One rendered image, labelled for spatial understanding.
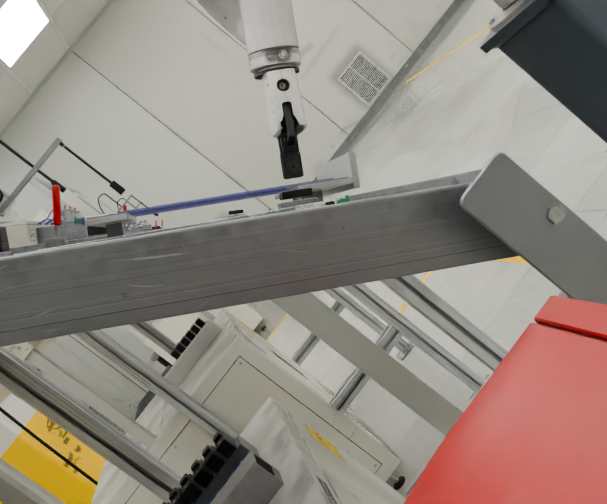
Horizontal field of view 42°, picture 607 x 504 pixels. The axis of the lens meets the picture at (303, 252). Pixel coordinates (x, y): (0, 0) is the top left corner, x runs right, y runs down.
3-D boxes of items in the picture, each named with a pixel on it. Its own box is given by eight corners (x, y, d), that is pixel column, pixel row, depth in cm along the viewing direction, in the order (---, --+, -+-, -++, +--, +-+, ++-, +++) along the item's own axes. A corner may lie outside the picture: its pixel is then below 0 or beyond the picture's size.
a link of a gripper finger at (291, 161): (299, 133, 126) (306, 175, 126) (296, 136, 129) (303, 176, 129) (280, 136, 125) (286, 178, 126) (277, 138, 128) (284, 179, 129)
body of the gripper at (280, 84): (303, 56, 124) (314, 127, 124) (293, 69, 134) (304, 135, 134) (255, 62, 122) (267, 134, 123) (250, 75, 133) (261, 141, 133)
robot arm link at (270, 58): (303, 43, 124) (306, 62, 124) (295, 55, 133) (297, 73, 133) (250, 50, 123) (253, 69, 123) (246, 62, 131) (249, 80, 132)
